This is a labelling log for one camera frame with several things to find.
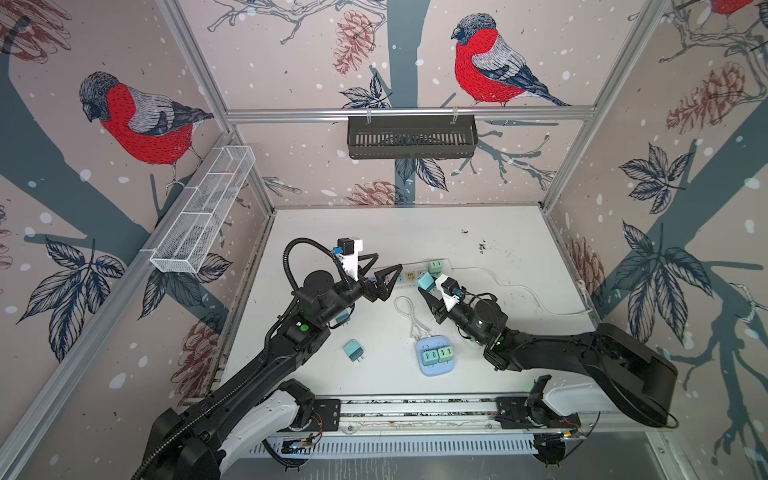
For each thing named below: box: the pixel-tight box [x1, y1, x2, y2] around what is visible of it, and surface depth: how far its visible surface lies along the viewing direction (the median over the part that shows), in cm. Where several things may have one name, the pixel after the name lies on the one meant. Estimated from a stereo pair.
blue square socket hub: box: [415, 335, 456, 377], surface depth 81 cm
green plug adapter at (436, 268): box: [428, 260, 444, 278], surface depth 97 cm
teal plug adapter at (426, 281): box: [418, 272, 435, 291], surface depth 77 cm
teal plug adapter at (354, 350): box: [343, 339, 364, 363], surface depth 85 cm
